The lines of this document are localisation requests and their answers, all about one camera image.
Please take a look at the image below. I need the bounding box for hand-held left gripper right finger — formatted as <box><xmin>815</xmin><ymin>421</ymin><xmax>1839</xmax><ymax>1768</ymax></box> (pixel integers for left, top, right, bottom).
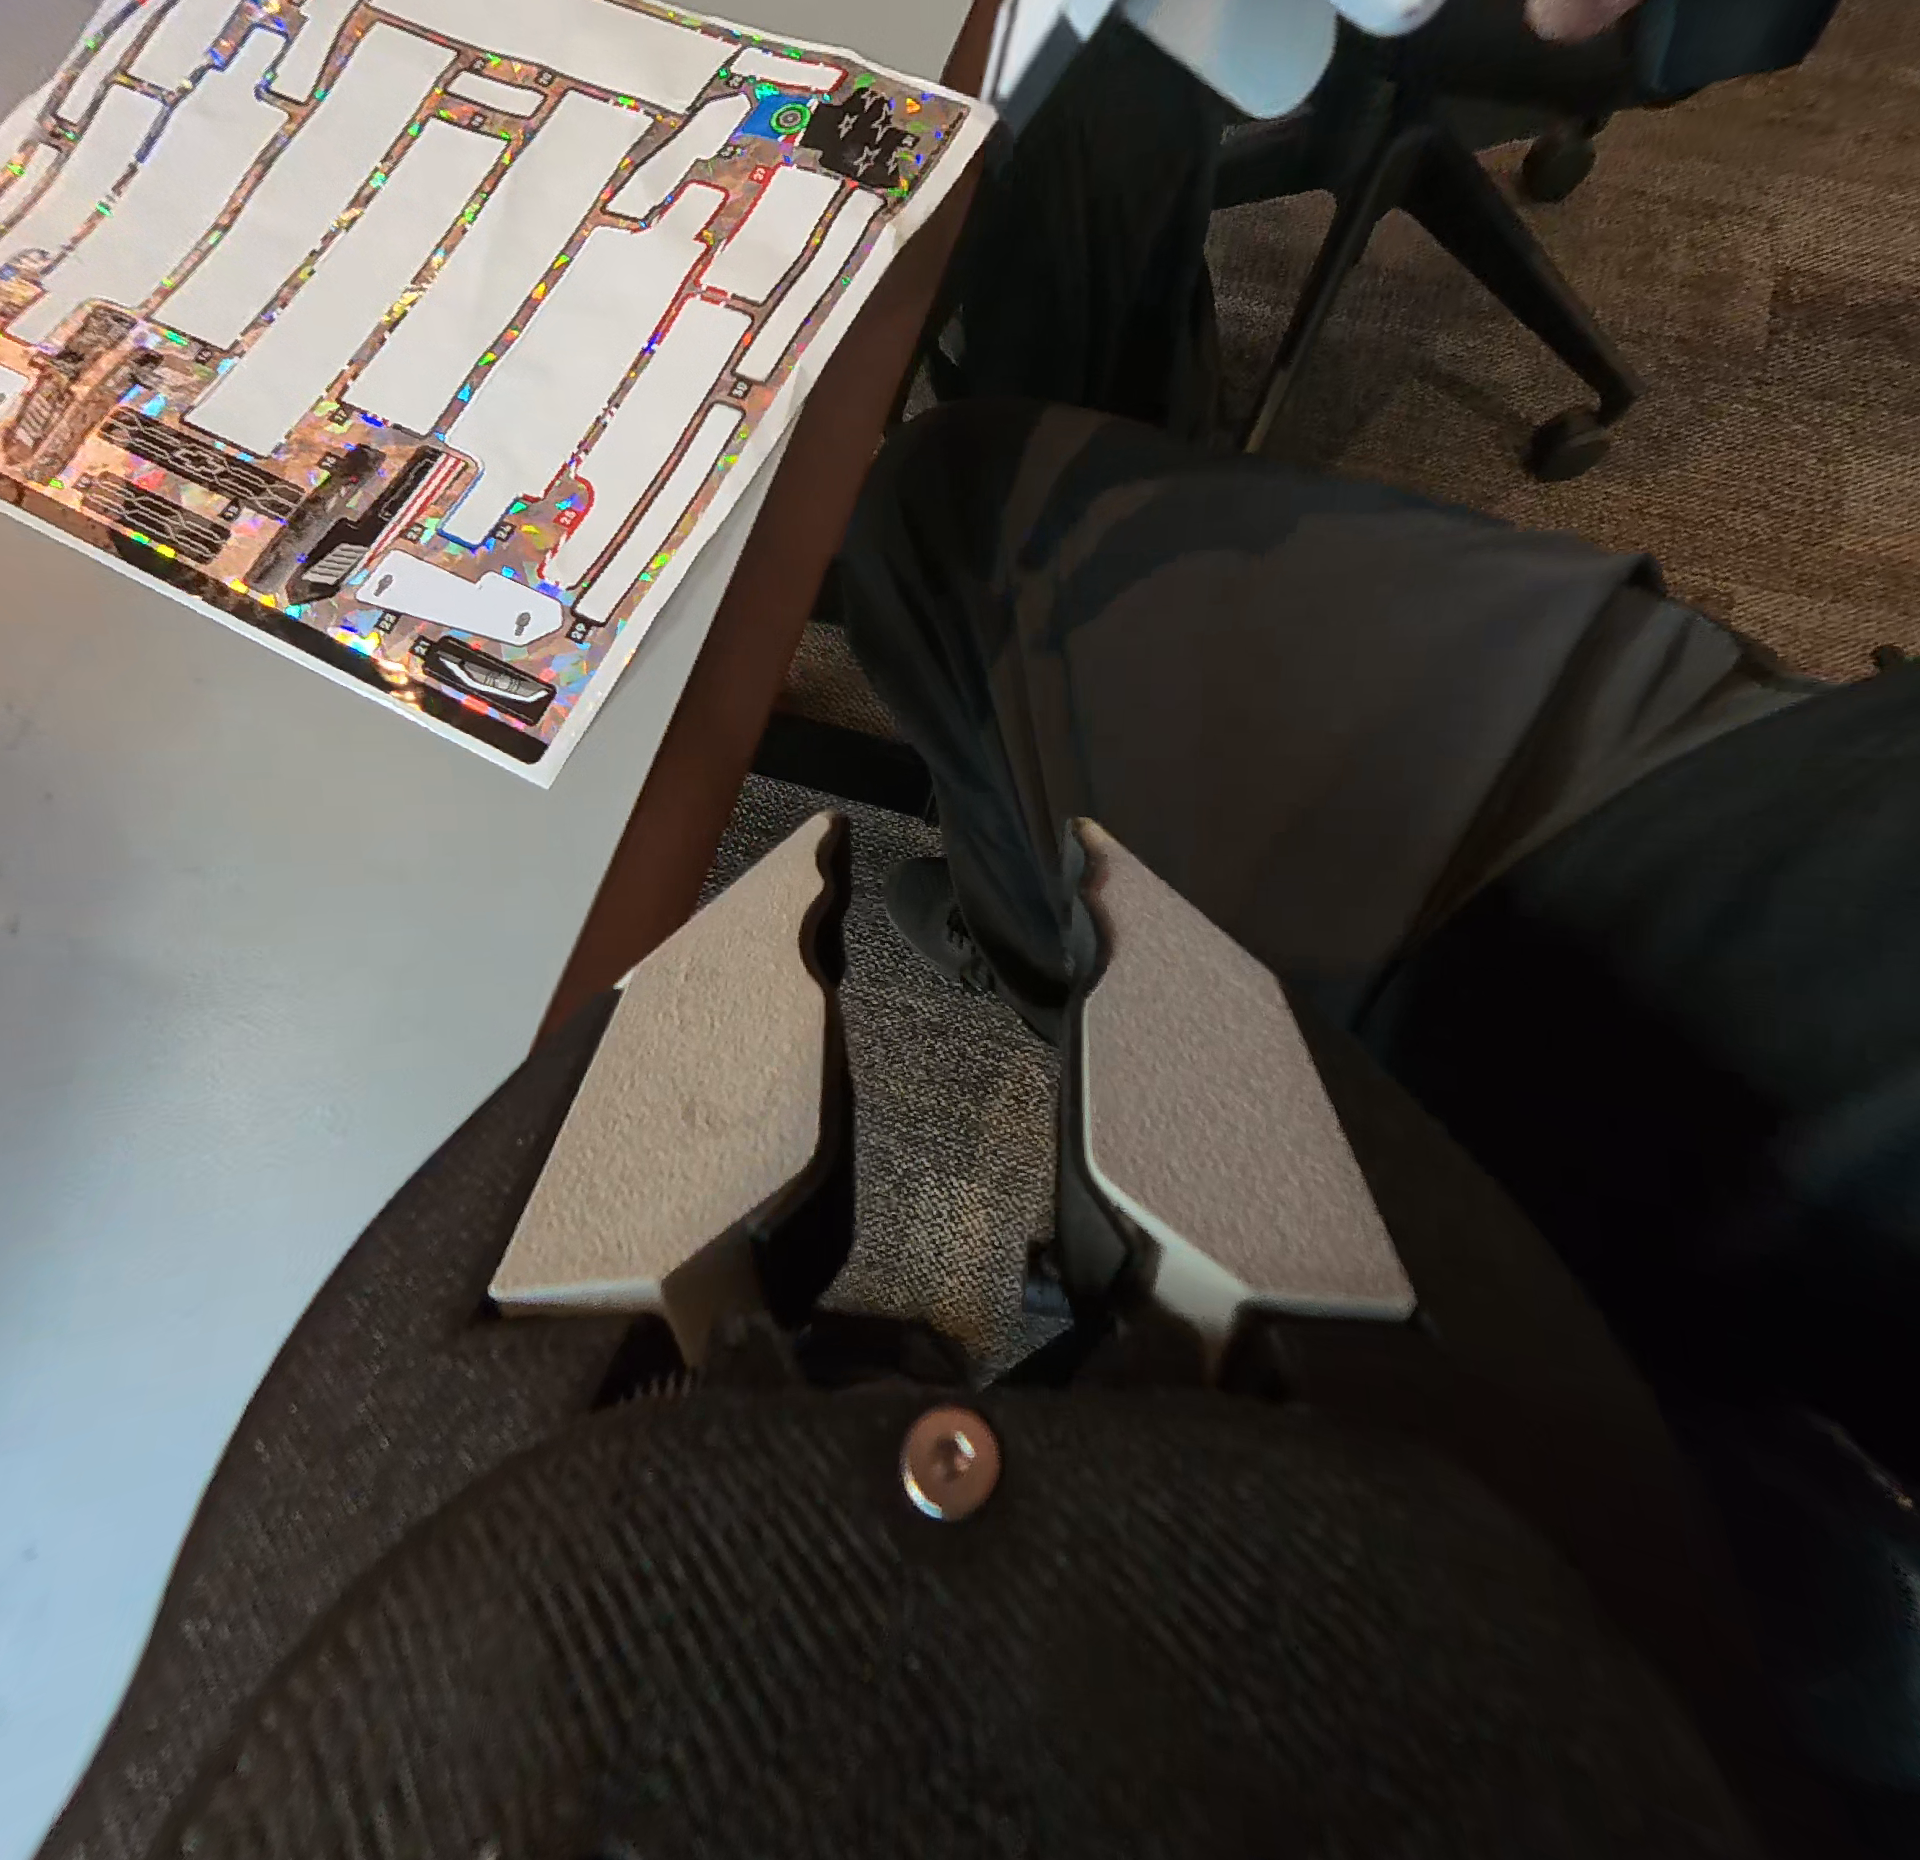
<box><xmin>1057</xmin><ymin>816</ymin><xmax>1420</xmax><ymax>1367</ymax></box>

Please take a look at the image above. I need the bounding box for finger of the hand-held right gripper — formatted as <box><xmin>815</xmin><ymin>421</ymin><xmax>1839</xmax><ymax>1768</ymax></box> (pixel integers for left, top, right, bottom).
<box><xmin>992</xmin><ymin>0</ymin><xmax>1160</xmax><ymax>102</ymax></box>

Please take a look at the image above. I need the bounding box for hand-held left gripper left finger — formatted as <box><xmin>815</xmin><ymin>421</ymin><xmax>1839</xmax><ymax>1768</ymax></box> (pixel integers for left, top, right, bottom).
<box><xmin>486</xmin><ymin>810</ymin><xmax>853</xmax><ymax>1367</ymax></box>

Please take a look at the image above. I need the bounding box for black office chair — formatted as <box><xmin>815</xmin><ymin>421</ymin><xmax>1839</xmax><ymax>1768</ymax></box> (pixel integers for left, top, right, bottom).
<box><xmin>1199</xmin><ymin>75</ymin><xmax>1639</xmax><ymax>484</ymax></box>

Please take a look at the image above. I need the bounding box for person's black-clothed body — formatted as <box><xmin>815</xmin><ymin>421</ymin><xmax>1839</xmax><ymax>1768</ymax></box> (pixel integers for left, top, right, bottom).
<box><xmin>831</xmin><ymin>32</ymin><xmax>1920</xmax><ymax>1860</ymax></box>

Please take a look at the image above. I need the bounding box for holographic sticker sheet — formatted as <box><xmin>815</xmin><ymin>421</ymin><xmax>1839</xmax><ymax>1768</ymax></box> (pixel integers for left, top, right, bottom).
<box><xmin>0</xmin><ymin>0</ymin><xmax>1003</xmax><ymax>794</ymax></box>

